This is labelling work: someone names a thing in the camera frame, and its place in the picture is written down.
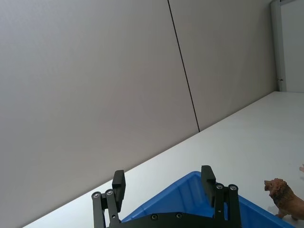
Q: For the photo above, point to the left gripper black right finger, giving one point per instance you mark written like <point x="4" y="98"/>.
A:
<point x="225" y="202"/>

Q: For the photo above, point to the brown toy lion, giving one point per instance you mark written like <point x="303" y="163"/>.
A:
<point x="285" y="196"/>

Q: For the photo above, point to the blue plastic bin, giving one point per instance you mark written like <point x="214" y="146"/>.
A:
<point x="187" y="197"/>

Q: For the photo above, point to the grey door frame post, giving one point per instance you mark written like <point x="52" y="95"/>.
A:
<point x="276" y="35"/>

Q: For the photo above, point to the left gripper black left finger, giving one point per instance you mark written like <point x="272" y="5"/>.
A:
<point x="108" y="209"/>

